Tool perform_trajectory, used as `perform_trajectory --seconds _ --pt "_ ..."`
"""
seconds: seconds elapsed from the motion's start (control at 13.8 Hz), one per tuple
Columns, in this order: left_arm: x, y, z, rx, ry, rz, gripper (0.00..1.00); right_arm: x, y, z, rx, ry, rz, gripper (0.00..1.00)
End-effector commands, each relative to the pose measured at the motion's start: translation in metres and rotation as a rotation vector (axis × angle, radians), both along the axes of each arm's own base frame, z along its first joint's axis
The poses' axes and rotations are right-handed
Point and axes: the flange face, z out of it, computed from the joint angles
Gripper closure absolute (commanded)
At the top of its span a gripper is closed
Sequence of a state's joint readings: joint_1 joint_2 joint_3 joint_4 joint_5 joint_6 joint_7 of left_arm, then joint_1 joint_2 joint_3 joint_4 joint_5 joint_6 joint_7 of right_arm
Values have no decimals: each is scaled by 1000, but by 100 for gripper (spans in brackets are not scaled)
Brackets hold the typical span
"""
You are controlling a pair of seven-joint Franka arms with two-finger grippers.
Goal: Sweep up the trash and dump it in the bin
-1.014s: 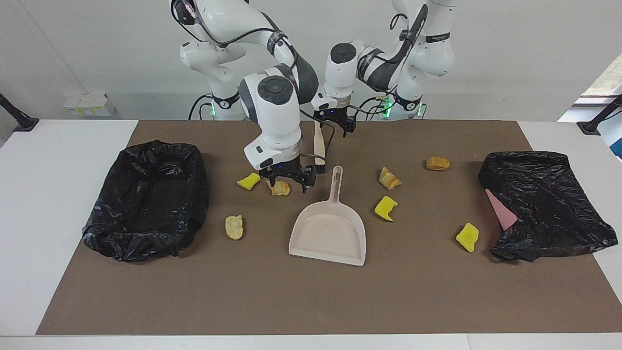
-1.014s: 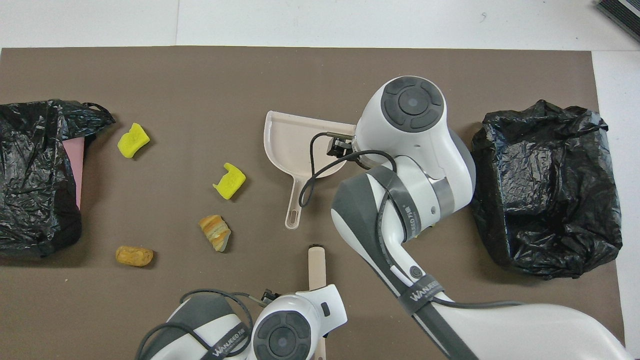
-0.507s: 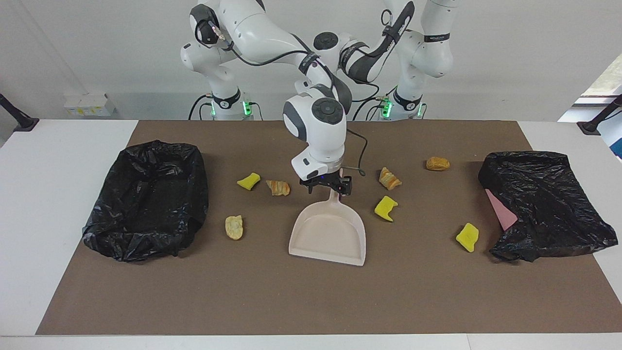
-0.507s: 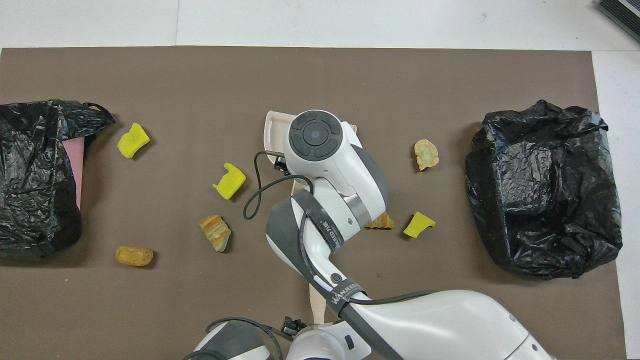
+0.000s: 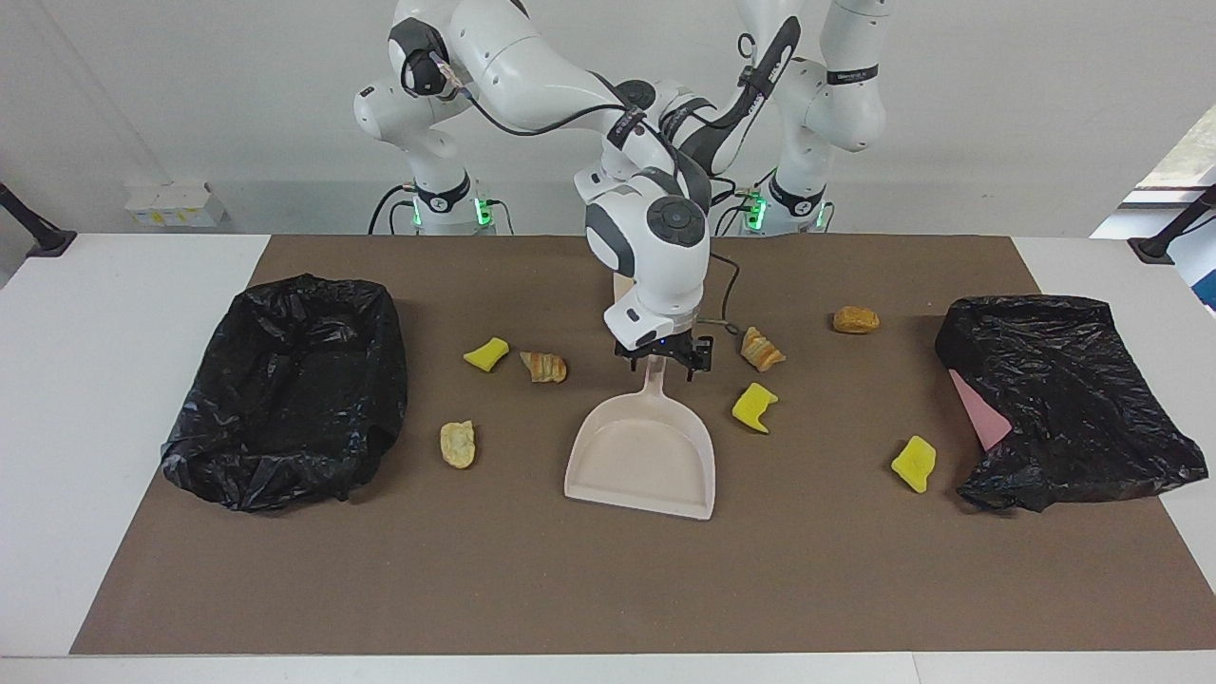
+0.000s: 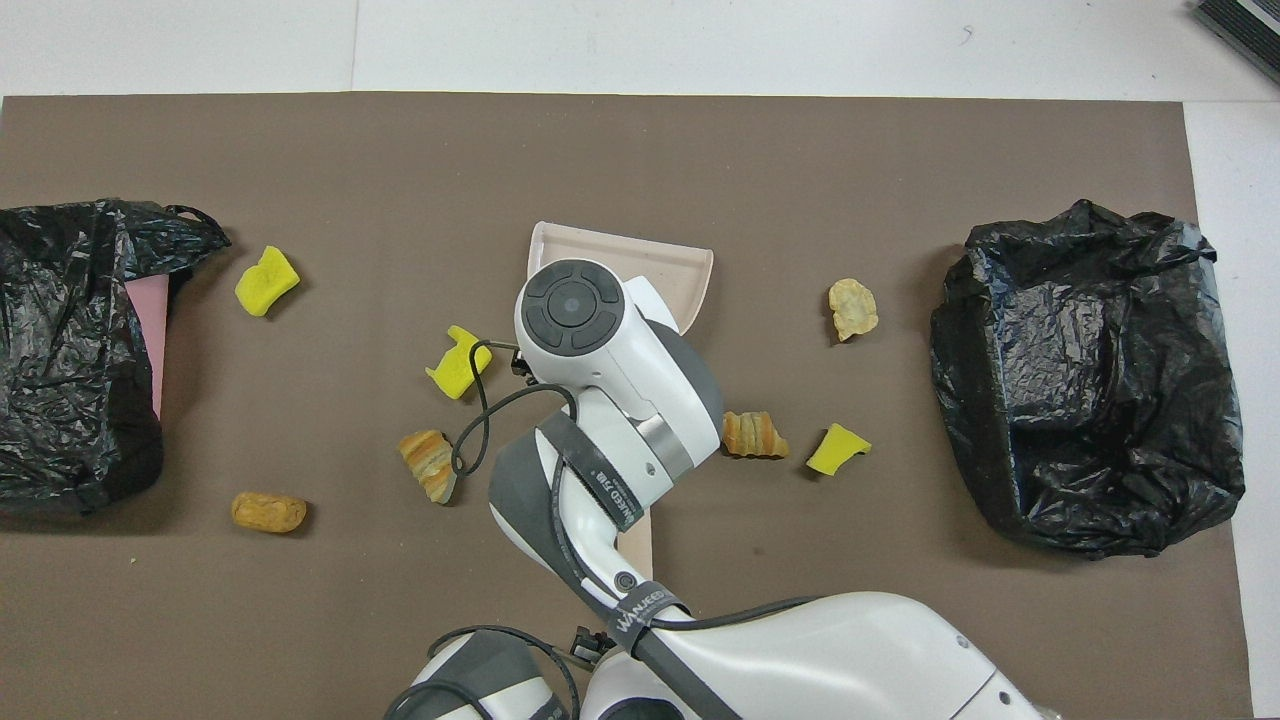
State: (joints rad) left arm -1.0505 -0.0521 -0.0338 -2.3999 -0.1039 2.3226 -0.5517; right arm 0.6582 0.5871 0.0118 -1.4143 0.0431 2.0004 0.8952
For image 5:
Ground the striped pale bread piece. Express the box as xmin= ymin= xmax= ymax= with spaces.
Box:
xmin=740 ymin=326 xmax=788 ymax=372

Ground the black stand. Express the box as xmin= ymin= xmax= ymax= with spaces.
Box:
xmin=0 ymin=180 xmax=77 ymax=259
xmin=1128 ymin=185 xmax=1216 ymax=265

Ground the white wall box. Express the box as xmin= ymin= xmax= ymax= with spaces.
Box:
xmin=123 ymin=182 xmax=227 ymax=229

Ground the pink bin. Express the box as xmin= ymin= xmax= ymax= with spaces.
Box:
xmin=948 ymin=369 xmax=1014 ymax=452

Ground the small yellow sponge piece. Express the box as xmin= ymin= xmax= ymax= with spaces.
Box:
xmin=463 ymin=336 xmax=510 ymax=373

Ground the black trash bag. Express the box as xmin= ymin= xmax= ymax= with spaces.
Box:
xmin=935 ymin=294 xmax=1209 ymax=514

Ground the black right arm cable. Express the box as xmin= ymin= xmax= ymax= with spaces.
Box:
xmin=432 ymin=52 xmax=751 ymax=333

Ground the pale yellow bread piece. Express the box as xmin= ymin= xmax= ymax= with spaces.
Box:
xmin=440 ymin=420 xmax=477 ymax=470

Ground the black trash bag bin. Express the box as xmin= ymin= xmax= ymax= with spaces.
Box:
xmin=160 ymin=274 xmax=409 ymax=514

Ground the black base cable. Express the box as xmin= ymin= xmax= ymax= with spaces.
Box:
xmin=369 ymin=183 xmax=419 ymax=237

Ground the beige plastic dustpan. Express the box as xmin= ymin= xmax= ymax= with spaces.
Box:
xmin=564 ymin=353 xmax=716 ymax=522

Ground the brown table mat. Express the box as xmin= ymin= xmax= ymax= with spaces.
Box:
xmin=69 ymin=235 xmax=1216 ymax=656

